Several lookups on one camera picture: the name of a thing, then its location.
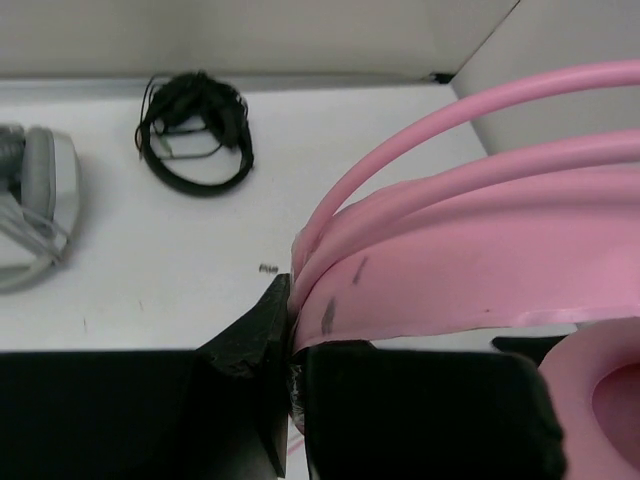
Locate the pink headphones with cable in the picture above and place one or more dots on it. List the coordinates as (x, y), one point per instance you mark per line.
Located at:
(538, 240)

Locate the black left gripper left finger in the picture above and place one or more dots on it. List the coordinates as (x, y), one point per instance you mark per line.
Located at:
(219, 411)

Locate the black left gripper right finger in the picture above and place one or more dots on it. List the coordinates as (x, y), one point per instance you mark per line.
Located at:
(368, 413)

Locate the black headphones with cable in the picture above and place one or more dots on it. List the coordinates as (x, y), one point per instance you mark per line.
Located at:
(188, 104)

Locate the white grey headphones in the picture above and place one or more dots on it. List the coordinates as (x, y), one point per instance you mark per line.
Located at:
(40, 201)

